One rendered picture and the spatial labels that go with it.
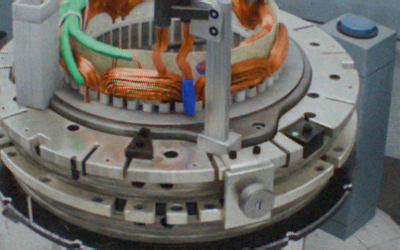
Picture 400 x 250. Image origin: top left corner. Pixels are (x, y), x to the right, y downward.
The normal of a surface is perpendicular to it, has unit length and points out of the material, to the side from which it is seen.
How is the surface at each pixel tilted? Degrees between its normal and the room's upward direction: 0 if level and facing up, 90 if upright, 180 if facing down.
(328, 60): 0
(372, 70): 90
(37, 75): 90
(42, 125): 0
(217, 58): 90
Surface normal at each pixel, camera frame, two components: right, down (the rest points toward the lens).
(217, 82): -0.57, 0.40
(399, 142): 0.02, -0.87
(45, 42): 0.92, 0.21
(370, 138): 0.75, 0.34
